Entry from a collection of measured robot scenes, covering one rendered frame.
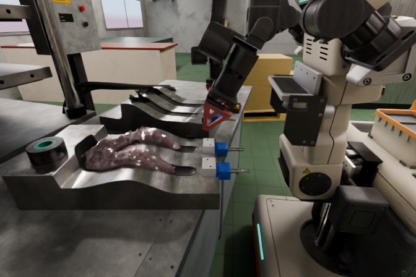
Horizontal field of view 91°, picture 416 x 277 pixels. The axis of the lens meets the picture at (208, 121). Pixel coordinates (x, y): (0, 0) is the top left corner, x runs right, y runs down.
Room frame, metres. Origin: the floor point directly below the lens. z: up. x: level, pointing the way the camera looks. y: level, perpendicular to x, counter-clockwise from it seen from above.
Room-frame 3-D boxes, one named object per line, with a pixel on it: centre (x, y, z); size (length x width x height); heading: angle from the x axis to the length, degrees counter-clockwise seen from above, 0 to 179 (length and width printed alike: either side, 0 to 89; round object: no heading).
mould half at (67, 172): (0.50, 0.22, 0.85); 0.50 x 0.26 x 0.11; 90
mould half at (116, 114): (0.87, 0.20, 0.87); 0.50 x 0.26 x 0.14; 73
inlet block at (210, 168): (0.45, -0.05, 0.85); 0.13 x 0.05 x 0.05; 90
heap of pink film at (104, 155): (0.51, 0.22, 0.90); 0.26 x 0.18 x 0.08; 90
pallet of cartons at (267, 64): (3.04, -1.01, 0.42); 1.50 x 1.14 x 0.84; 84
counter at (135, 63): (3.71, 1.91, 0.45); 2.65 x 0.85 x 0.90; 84
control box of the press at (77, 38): (1.28, 0.80, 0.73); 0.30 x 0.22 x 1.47; 163
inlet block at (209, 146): (0.56, -0.05, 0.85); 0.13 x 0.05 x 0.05; 90
